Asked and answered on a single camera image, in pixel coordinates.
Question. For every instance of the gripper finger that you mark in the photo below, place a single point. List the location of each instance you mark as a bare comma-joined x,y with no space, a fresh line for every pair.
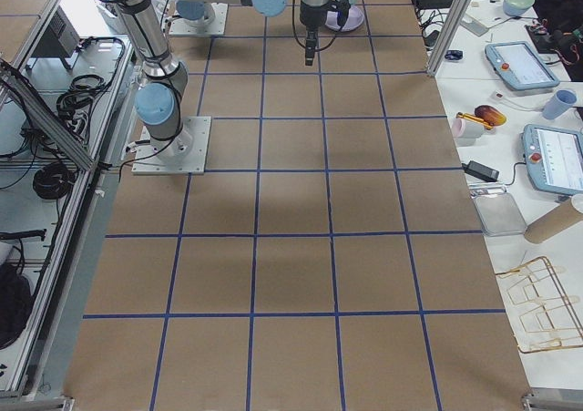
310,47

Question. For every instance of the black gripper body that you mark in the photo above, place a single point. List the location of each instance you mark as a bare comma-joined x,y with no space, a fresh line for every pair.
310,16

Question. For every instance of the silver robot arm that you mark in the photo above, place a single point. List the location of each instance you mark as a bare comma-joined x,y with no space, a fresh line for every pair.
272,8
139,18

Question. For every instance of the lilac plate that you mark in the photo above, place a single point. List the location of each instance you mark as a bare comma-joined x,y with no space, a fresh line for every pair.
354,20

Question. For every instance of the pink plastic cup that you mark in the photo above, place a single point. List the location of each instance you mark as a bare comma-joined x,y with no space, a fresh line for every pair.
466,129

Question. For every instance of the light blue plastic cup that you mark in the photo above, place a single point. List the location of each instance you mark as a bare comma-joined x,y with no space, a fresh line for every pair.
559,103

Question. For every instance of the gold metal cylinder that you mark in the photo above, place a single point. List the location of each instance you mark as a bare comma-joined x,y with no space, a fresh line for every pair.
475,119

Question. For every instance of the green bowl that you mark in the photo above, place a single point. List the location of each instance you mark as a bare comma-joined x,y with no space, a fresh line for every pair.
516,7

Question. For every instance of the upper blue teach pendant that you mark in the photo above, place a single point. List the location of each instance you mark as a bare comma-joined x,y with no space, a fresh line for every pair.
519,66

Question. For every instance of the blue teach pendant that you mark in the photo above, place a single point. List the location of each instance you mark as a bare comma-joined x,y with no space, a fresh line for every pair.
519,66
554,158

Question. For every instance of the red orange mango toy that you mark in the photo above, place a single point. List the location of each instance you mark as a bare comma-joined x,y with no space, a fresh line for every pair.
490,115

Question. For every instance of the black power adapter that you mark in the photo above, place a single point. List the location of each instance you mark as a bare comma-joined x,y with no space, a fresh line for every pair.
480,171

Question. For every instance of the grey control box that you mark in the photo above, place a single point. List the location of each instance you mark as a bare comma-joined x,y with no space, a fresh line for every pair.
60,40

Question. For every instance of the silver metal tin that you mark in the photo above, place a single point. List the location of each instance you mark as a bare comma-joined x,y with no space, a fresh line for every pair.
499,215

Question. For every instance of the lower blue teach pendant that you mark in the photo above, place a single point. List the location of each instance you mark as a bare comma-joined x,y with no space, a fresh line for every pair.
554,158

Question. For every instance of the cardboard tube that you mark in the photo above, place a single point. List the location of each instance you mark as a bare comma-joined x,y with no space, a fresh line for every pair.
565,215

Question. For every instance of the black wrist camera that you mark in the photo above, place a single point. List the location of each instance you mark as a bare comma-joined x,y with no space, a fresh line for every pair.
342,9

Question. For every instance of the aluminium frame post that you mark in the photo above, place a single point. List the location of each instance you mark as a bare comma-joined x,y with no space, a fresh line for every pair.
443,42

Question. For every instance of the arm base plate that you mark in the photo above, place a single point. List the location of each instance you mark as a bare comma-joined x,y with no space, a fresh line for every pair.
186,154
198,19

